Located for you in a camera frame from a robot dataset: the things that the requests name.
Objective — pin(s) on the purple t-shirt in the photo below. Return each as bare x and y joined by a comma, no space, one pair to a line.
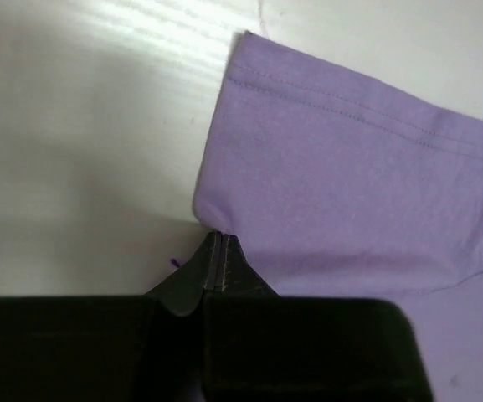
337,184

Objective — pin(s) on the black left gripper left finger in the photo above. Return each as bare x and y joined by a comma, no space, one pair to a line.
106,348

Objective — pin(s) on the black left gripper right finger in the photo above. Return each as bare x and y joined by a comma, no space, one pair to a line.
259,346

